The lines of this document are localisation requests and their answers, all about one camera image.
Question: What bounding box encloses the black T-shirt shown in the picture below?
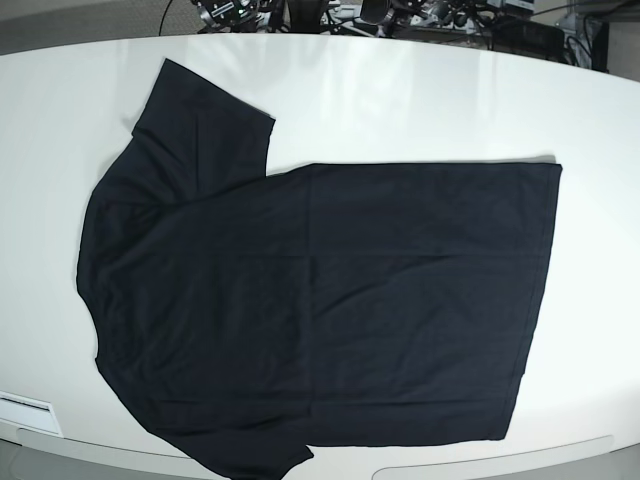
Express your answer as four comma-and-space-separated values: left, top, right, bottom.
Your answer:
76, 60, 562, 479

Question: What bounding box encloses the white label sticker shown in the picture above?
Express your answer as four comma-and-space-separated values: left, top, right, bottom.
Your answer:
0, 391, 64, 438

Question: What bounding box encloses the black cables and equipment clutter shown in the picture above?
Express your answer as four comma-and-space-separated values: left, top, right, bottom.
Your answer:
189, 0, 611, 74

